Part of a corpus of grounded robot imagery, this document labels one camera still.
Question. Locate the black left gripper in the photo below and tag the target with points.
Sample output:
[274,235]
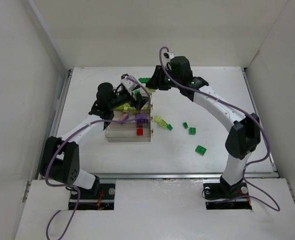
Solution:
[136,100]

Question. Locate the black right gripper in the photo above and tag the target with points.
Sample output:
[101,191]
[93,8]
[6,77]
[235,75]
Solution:
[155,78]

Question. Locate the green lego small block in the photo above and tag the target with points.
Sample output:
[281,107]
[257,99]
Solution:
[137,92]

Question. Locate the long green lego brick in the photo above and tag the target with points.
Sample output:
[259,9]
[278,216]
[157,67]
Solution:
[144,80]

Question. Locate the pale lime lego 2x2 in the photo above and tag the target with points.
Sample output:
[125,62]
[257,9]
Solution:
[157,119]
[124,107]

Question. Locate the purple arch lego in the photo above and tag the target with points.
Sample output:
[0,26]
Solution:
[141,118]

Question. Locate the red lego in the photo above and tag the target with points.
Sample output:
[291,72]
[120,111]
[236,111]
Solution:
[139,132]

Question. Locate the lime lego long brick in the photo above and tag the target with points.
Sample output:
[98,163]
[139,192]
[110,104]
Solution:
[162,123]

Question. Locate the small dark green lego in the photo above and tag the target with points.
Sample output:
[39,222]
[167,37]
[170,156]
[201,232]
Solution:
[169,126]

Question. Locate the small green lego sloped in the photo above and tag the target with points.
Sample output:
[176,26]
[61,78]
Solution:
[185,125]

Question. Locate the green lego 2x2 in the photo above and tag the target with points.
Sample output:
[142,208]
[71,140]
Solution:
[192,130]

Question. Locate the pale green curved lego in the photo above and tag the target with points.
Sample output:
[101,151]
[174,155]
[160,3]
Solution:
[150,90]

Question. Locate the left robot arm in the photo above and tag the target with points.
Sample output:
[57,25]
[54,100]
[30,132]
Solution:
[60,163]

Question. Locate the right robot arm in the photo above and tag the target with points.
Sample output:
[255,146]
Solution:
[243,131]

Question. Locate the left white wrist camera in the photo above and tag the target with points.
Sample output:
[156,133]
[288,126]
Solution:
[129,82]

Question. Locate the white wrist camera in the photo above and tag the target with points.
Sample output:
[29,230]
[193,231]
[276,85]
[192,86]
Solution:
[168,56]
[129,82]

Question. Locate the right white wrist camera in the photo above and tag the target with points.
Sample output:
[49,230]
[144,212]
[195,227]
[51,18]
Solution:
[168,56]

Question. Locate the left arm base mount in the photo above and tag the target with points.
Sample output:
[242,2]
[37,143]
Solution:
[102,200]

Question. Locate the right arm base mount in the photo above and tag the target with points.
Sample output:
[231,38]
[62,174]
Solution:
[218,197]

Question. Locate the aluminium rail front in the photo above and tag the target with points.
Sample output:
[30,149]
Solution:
[168,176]

